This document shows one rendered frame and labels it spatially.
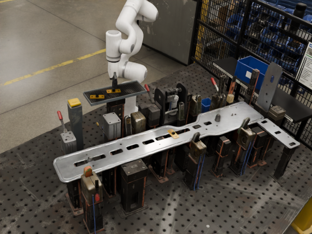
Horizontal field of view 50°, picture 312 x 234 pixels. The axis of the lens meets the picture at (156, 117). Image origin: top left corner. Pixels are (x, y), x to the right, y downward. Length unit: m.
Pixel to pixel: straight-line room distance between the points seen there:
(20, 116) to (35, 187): 1.86
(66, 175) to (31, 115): 2.20
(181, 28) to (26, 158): 2.86
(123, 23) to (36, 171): 1.06
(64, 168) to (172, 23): 3.17
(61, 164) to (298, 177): 1.54
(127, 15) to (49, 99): 2.32
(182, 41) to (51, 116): 1.97
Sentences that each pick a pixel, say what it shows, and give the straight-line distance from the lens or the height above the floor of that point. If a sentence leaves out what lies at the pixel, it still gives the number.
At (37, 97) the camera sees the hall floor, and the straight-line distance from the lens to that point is 4.20.
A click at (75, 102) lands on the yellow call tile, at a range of 1.98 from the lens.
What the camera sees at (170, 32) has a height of 0.52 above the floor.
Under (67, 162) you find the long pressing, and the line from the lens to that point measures 1.83.
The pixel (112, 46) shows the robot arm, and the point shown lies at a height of 1.48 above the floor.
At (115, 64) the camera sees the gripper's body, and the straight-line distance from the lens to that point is 1.93.
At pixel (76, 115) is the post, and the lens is 2.01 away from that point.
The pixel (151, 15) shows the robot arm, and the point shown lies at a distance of 2.21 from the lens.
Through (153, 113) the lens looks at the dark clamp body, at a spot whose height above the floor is 1.07.
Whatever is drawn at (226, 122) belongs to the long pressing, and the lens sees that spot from 2.20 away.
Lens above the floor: 2.28
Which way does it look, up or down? 37 degrees down
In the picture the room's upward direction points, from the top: 6 degrees clockwise
